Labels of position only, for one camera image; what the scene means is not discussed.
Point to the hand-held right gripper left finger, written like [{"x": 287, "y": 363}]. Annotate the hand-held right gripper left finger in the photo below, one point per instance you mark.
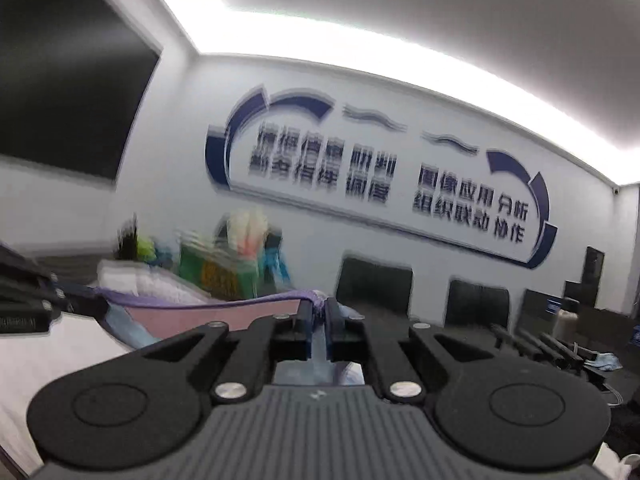
[{"x": 306, "y": 337}]

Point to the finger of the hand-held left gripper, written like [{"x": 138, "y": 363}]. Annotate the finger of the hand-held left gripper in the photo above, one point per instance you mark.
[
  {"x": 35, "y": 267},
  {"x": 75, "y": 304}
]

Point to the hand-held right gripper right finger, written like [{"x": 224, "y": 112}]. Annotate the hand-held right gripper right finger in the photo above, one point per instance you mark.
[{"x": 336, "y": 335}]

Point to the purple pink garment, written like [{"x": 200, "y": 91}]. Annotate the purple pink garment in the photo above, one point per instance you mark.
[{"x": 200, "y": 317}]

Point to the cream clothes in bag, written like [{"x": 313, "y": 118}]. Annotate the cream clothes in bag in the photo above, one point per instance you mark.
[{"x": 245, "y": 232}]

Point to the black office chair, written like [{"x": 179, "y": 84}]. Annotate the black office chair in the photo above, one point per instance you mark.
[
  {"x": 477, "y": 305},
  {"x": 372, "y": 287},
  {"x": 540, "y": 310}
]

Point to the yellow-green object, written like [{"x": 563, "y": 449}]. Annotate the yellow-green object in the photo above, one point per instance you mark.
[{"x": 146, "y": 249}]

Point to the blue name plate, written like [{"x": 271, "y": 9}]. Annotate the blue name plate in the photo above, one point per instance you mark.
[
  {"x": 554, "y": 306},
  {"x": 636, "y": 336}
]

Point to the metal bottle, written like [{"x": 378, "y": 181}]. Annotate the metal bottle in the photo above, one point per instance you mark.
[{"x": 567, "y": 326}]

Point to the blue face mask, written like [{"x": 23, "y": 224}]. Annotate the blue face mask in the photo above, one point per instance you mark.
[{"x": 602, "y": 361}]

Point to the ceiling light strip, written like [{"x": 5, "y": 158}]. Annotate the ceiling light strip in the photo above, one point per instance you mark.
[{"x": 350, "y": 55}]

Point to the black wall screen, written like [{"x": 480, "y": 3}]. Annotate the black wall screen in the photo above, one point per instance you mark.
[{"x": 60, "y": 70}]

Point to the black wall panel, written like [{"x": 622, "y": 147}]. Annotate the black wall panel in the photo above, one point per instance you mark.
[{"x": 594, "y": 272}]

